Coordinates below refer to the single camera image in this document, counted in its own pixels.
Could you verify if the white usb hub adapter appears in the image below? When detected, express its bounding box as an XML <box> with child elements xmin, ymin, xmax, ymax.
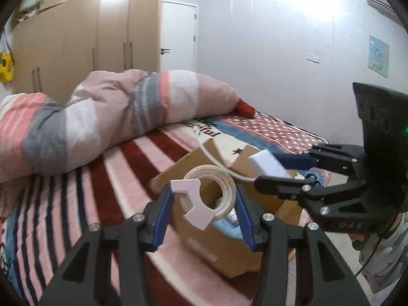
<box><xmin>198</xmin><ymin>139</ymin><xmax>293</xmax><ymax>183</ymax></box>

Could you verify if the grey sleeve forearm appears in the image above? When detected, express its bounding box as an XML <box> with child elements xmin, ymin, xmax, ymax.
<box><xmin>362</xmin><ymin>213</ymin><xmax>407</xmax><ymax>305</ymax></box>

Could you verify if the cardboard box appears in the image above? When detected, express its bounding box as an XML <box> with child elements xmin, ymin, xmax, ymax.
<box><xmin>150</xmin><ymin>148</ymin><xmax>306</xmax><ymax>278</ymax></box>

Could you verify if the red cloth item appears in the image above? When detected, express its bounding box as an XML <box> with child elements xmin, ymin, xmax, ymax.
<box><xmin>233</xmin><ymin>99</ymin><xmax>256</xmax><ymax>119</ymax></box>

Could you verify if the striped bed blanket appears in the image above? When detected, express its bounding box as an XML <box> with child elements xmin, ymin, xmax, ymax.
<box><xmin>1</xmin><ymin>113</ymin><xmax>322</xmax><ymax>305</ymax></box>

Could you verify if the striped pink grey duvet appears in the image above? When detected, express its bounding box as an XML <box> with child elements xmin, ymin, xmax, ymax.
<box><xmin>1</xmin><ymin>69</ymin><xmax>240</xmax><ymax>182</ymax></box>

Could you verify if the white air conditioner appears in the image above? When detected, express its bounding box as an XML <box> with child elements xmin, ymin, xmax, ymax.
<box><xmin>367</xmin><ymin>0</ymin><xmax>400</xmax><ymax>23</ymax></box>

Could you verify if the white door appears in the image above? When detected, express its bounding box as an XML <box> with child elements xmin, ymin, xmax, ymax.
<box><xmin>160</xmin><ymin>1</ymin><xmax>198</xmax><ymax>71</ymax></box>

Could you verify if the beige wooden wardrobe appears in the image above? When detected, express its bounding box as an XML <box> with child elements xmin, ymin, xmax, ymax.
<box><xmin>10</xmin><ymin>0</ymin><xmax>160</xmax><ymax>103</ymax></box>

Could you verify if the white wall switch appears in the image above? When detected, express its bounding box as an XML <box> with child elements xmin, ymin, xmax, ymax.
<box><xmin>306</xmin><ymin>53</ymin><xmax>320</xmax><ymax>63</ymax></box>

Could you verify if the wall poster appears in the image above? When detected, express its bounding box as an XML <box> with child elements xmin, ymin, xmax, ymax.
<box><xmin>368</xmin><ymin>35</ymin><xmax>390</xmax><ymax>78</ymax></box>

